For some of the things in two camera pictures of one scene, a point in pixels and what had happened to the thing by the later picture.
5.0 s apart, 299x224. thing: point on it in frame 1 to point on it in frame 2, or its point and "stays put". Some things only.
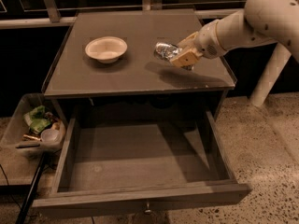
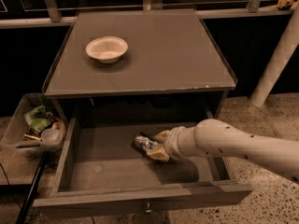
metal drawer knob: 148,210 stays put
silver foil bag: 165,50 to 145,143
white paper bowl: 106,49 stays put
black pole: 22,216 stays put
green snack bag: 35,119 stays put
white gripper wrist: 209,40 to 172,143
